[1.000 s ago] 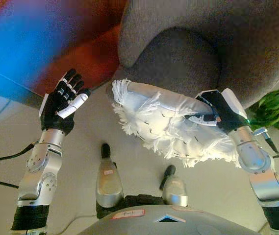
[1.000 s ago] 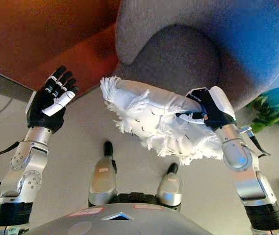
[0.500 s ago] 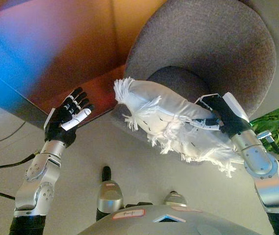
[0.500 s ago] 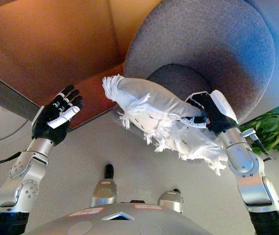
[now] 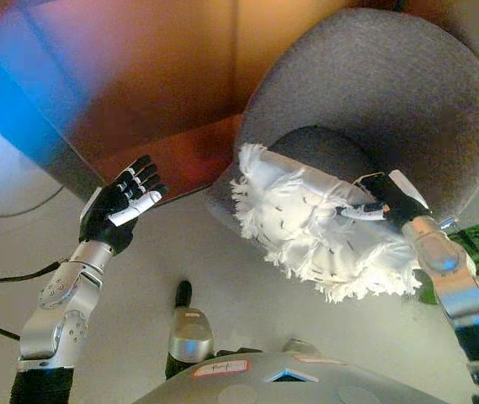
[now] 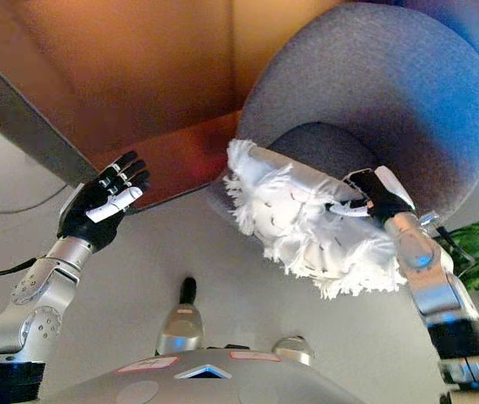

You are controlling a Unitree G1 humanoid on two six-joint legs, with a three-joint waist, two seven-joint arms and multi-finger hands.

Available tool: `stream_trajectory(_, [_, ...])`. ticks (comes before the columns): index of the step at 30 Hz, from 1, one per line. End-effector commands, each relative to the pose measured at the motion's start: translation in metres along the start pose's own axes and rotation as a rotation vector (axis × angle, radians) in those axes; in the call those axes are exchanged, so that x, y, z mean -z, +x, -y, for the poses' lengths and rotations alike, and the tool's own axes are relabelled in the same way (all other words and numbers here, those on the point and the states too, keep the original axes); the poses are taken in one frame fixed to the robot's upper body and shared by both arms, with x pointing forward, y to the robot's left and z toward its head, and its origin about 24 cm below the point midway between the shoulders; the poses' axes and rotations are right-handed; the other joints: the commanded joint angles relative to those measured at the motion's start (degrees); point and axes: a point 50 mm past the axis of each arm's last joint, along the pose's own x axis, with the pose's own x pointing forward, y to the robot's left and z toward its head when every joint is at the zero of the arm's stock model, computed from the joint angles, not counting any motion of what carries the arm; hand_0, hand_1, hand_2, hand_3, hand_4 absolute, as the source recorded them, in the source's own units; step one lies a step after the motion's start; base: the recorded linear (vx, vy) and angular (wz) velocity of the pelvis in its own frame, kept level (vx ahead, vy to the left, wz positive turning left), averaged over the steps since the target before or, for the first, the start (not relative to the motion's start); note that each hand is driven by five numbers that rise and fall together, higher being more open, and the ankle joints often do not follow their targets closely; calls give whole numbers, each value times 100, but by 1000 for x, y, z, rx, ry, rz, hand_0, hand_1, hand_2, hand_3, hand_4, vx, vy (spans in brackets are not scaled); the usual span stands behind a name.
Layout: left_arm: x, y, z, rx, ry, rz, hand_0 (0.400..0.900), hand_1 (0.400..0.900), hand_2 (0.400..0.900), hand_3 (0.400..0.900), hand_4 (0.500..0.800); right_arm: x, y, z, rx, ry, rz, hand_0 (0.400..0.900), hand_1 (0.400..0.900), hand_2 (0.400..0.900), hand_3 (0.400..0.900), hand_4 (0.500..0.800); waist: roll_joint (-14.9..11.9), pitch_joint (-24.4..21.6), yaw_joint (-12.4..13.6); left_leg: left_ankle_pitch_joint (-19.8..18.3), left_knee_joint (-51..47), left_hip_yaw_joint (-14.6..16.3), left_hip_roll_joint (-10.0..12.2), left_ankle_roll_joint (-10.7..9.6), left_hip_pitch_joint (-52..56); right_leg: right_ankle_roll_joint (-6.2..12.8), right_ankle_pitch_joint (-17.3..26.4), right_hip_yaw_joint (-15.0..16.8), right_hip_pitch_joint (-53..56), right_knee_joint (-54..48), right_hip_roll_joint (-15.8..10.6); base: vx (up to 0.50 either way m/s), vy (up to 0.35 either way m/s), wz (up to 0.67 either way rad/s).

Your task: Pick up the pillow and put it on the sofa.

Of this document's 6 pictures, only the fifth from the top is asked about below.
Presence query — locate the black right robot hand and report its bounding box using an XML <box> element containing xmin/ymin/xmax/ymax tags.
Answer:
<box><xmin>339</xmin><ymin>169</ymin><xmax>430</xmax><ymax>231</ymax></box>

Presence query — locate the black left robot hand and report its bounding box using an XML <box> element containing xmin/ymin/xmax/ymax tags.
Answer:
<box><xmin>77</xmin><ymin>154</ymin><xmax>171</xmax><ymax>256</ymax></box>

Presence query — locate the white fringed pillow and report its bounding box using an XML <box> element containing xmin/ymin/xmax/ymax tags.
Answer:
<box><xmin>229</xmin><ymin>142</ymin><xmax>423</xmax><ymax>305</ymax></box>

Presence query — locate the grey fabric armchair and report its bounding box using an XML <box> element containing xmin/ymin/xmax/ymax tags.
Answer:
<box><xmin>205</xmin><ymin>7</ymin><xmax>479</xmax><ymax>237</ymax></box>

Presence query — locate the brown wooden table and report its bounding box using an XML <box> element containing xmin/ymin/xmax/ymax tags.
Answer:
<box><xmin>0</xmin><ymin>0</ymin><xmax>265</xmax><ymax>203</ymax></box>

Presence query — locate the silver left robot leg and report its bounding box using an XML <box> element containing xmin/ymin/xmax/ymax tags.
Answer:
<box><xmin>165</xmin><ymin>280</ymin><xmax>215</xmax><ymax>380</ymax></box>

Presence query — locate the silver robot leg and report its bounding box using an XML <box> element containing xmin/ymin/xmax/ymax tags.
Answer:
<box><xmin>280</xmin><ymin>338</ymin><xmax>320</xmax><ymax>359</ymax></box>
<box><xmin>165</xmin><ymin>280</ymin><xmax>215</xmax><ymax>380</ymax></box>

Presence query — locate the silver right robot leg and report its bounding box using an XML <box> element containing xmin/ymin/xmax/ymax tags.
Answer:
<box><xmin>280</xmin><ymin>338</ymin><xmax>320</xmax><ymax>359</ymax></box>

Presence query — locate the grey robot torso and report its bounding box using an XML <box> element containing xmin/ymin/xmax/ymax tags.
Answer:
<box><xmin>131</xmin><ymin>348</ymin><xmax>476</xmax><ymax>404</ymax></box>

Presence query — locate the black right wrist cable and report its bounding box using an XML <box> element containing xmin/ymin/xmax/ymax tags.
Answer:
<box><xmin>444</xmin><ymin>216</ymin><xmax>479</xmax><ymax>270</ymax></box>

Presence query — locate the thin black floor cable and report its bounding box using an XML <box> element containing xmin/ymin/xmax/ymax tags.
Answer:
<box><xmin>0</xmin><ymin>184</ymin><xmax>63</xmax><ymax>222</ymax></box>

